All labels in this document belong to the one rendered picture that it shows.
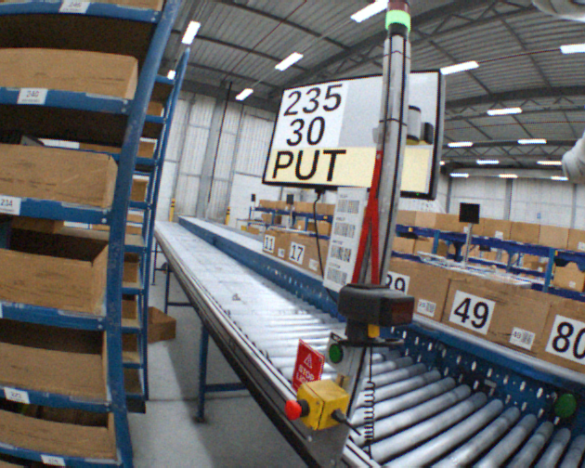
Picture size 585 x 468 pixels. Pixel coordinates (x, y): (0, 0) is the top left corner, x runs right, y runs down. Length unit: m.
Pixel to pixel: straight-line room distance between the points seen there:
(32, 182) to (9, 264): 0.16
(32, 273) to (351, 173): 0.71
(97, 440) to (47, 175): 0.60
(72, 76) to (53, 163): 0.17
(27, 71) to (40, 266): 0.39
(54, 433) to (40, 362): 0.21
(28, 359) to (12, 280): 0.17
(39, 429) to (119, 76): 0.81
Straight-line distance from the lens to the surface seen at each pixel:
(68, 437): 0.87
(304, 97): 0.91
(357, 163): 0.73
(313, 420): 0.59
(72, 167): 0.64
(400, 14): 0.70
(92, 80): 0.67
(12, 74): 0.73
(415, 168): 0.67
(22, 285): 0.69
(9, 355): 0.77
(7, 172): 0.68
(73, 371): 0.74
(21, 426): 0.90
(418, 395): 0.94
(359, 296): 0.47
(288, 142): 0.88
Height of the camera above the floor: 1.17
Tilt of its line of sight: 3 degrees down
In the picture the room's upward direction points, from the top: 9 degrees clockwise
